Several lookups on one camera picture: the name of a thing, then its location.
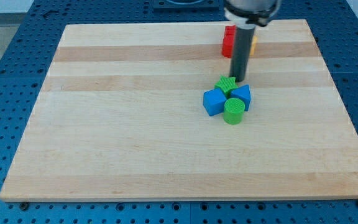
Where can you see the yellow block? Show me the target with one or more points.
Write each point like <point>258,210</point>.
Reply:
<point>253,45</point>

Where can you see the green star block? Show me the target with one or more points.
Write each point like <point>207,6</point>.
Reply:
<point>226,85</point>

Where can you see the blue triangle block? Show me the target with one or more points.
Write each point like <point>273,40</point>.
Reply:
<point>243,93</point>

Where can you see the blue cube block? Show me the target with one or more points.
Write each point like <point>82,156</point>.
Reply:
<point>213,101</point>

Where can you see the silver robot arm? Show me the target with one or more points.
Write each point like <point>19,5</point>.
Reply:
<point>246,16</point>

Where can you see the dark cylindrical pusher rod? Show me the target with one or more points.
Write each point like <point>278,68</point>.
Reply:
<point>241,52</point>

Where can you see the green cylinder block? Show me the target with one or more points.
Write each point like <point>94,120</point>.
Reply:
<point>233,111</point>

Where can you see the red block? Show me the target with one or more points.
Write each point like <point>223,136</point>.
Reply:
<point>228,41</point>

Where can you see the wooden board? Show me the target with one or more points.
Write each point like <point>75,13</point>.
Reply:
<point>120,118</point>

